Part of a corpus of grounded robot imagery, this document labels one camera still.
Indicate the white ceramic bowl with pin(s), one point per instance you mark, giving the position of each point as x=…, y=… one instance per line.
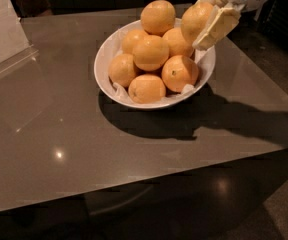
x=111, y=48

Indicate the orange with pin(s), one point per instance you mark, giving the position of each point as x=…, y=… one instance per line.
x=179, y=71
x=177, y=44
x=147, y=88
x=150, y=53
x=131, y=39
x=194, y=20
x=158, y=17
x=122, y=70

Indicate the clear acrylic sign stand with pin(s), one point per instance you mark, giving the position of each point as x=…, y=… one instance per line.
x=15, y=48

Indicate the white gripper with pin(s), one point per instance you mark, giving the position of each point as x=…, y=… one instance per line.
x=223, y=20

